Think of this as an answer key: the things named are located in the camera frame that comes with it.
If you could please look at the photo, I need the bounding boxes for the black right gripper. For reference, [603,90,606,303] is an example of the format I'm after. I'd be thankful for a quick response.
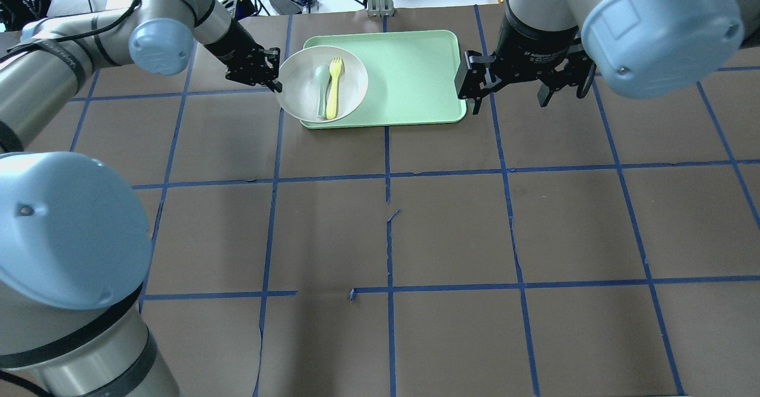
[454,12,597,116]

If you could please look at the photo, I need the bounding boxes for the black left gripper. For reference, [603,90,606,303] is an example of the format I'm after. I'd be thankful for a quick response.
[205,20,283,93]

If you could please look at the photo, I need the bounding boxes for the beige round plate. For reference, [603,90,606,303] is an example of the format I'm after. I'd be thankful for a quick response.
[275,46,369,124]

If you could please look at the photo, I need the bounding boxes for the pale green plastic spoon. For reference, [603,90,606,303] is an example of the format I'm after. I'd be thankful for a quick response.
[314,65,331,119]

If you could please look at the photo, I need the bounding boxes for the yellow plastic fork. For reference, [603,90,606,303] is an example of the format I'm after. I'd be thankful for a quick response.
[325,56,344,119]

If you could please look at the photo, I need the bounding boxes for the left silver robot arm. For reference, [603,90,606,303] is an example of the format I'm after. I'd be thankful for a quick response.
[2,0,466,396]

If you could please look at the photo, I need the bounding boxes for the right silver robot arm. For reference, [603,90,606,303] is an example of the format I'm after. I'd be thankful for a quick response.
[454,0,758,114]

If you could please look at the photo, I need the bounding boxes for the black power adapter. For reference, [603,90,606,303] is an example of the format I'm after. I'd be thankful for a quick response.
[268,0,302,15]

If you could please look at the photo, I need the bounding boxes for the light green plastic tray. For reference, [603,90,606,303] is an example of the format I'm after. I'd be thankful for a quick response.
[302,30,467,129]

